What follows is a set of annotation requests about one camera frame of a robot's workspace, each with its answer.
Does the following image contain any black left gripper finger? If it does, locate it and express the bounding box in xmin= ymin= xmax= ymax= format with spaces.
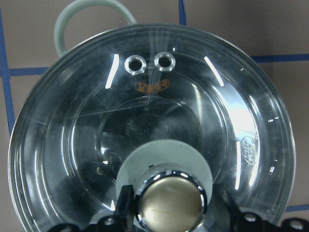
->
xmin=114 ymin=185 xmax=134 ymax=232

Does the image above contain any pale green electric cooking pot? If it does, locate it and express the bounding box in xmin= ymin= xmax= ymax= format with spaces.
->
xmin=7 ymin=0 xmax=296 ymax=232

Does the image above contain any glass pot lid with knob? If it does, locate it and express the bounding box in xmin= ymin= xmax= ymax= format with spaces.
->
xmin=8 ymin=23 xmax=296 ymax=232

